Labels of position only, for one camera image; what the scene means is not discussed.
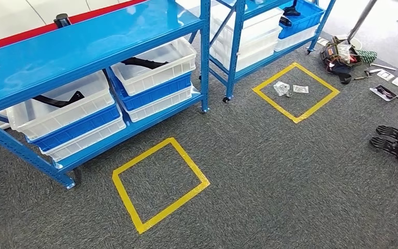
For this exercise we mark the black parts in blue crate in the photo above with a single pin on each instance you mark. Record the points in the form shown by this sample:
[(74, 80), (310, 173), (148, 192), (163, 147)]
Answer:
[(290, 12)]

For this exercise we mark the black stanchion post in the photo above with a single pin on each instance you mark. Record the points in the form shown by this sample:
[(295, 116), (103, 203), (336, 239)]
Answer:
[(61, 20)]

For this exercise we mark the small hand tool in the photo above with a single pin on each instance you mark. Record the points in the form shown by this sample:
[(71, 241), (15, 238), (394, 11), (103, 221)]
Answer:
[(363, 76)]

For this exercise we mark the crumpled clear plastic wrap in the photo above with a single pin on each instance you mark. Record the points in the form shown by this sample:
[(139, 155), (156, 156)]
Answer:
[(281, 88)]

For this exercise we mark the yellow tape floor square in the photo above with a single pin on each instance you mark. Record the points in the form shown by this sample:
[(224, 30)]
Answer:
[(319, 103), (127, 202)]

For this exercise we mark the white floor socket plate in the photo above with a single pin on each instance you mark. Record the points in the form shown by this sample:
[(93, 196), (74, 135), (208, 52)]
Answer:
[(385, 75)]

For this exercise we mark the white plastic tube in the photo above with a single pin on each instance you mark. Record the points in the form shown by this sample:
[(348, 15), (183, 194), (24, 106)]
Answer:
[(382, 66)]

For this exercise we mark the white bucket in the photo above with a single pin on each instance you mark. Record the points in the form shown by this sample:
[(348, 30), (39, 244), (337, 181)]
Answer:
[(357, 42)]

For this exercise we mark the flat clear plastic bag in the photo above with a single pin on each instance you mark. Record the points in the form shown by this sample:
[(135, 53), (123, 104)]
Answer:
[(301, 89)]

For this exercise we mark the green patterned cloth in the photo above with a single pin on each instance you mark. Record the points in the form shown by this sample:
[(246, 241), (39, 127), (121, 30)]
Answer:
[(369, 56)]

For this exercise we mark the blue metal shelf rack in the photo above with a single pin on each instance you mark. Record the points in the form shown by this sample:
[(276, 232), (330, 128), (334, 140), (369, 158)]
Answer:
[(235, 51), (82, 44)]

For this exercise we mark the black part in crate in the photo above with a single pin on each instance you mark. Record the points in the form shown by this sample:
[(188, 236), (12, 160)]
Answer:
[(58, 102), (144, 63)]

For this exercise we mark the black and tan tool bag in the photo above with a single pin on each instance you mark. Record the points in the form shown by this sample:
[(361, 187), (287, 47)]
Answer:
[(336, 58)]

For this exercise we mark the stack of white crates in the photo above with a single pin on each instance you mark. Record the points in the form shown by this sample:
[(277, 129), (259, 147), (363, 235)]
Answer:
[(257, 34)]

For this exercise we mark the steel side table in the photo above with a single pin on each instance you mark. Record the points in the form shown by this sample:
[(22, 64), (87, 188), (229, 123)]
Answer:
[(360, 20)]

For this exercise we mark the white car with red stripe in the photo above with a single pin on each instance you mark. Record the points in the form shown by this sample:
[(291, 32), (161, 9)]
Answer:
[(6, 17)]

